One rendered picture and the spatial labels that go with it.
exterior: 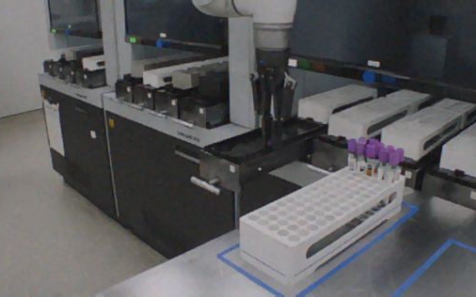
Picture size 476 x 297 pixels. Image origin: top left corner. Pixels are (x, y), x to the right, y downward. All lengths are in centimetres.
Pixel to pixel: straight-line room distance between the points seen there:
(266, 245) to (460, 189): 51
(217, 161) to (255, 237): 44
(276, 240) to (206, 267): 11
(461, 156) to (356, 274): 46
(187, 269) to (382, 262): 27
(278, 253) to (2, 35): 397
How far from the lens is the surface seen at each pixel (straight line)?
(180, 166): 160
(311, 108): 124
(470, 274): 67
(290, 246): 55
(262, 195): 131
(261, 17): 96
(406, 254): 68
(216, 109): 144
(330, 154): 111
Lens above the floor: 119
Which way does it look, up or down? 21 degrees down
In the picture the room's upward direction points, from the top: straight up
